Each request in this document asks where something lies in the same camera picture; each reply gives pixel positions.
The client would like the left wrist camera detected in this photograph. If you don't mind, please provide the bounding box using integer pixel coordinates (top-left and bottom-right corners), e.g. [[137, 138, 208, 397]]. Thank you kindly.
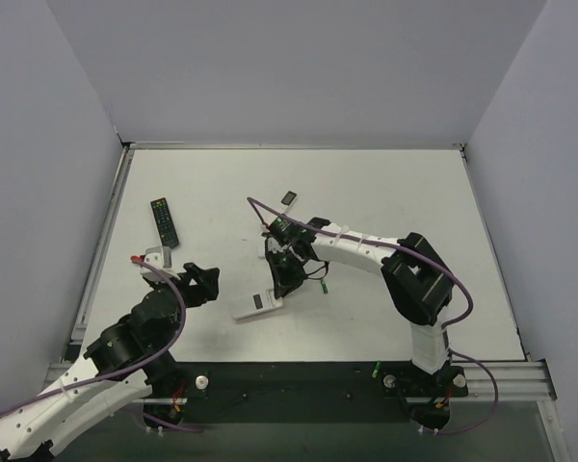
[[138, 246, 174, 283]]

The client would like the black TV remote control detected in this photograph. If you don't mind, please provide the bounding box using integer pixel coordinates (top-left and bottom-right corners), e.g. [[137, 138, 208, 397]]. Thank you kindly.
[[150, 197, 180, 249]]

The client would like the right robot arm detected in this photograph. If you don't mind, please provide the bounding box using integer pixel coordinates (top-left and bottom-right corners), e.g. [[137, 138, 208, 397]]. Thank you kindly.
[[265, 218, 454, 375]]

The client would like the slim white remote control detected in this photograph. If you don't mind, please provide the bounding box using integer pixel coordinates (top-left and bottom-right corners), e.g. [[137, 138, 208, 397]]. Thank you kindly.
[[262, 191, 298, 225]]

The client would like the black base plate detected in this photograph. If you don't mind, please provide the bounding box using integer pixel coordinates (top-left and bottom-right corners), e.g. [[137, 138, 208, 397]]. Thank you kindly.
[[143, 361, 468, 428]]

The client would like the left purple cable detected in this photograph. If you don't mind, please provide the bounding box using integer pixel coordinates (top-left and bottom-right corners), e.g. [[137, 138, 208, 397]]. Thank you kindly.
[[0, 254, 189, 420]]

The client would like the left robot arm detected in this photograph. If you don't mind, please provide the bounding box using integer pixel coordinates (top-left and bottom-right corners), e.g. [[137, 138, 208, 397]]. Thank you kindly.
[[0, 257, 220, 461]]

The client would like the aluminium frame rail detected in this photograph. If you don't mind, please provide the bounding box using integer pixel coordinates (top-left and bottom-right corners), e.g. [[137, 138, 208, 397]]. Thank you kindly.
[[455, 360, 558, 402]]

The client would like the white grey AC remote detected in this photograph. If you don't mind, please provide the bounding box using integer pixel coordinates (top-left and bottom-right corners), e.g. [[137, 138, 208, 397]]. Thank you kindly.
[[256, 240, 268, 260]]

